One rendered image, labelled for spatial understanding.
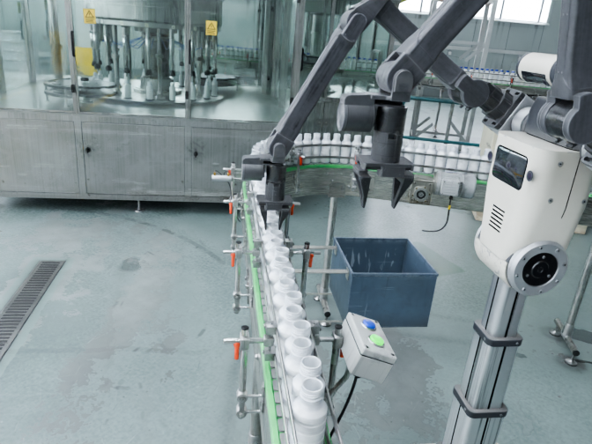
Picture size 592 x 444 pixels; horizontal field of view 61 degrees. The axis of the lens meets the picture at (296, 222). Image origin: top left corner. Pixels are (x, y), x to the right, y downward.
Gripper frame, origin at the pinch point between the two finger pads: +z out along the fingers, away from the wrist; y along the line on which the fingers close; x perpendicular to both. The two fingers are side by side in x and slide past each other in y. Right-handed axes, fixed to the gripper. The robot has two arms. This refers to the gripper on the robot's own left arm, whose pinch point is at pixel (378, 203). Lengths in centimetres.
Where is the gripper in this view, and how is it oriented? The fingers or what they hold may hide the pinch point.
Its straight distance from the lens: 102.3
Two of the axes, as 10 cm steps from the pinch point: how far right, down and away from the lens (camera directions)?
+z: -0.7, 9.3, 3.7
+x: -1.3, -3.7, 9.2
